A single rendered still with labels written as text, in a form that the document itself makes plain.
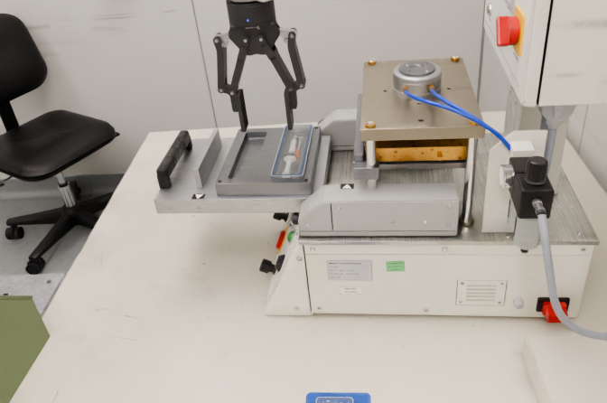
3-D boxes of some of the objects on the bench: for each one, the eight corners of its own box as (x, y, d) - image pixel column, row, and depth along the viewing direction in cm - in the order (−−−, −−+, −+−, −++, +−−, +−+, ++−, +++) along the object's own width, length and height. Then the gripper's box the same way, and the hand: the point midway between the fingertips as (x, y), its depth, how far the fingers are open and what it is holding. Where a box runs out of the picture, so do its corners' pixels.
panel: (287, 210, 129) (315, 145, 119) (266, 307, 104) (299, 235, 94) (279, 207, 129) (307, 142, 119) (255, 304, 104) (287, 230, 94)
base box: (530, 204, 123) (541, 135, 114) (583, 339, 92) (602, 258, 83) (289, 207, 131) (280, 142, 122) (261, 332, 100) (247, 257, 90)
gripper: (316, -15, 90) (326, 115, 102) (191, -6, 93) (216, 120, 105) (312, -3, 84) (324, 135, 96) (179, 7, 86) (207, 139, 99)
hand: (266, 113), depth 99 cm, fingers open, 8 cm apart
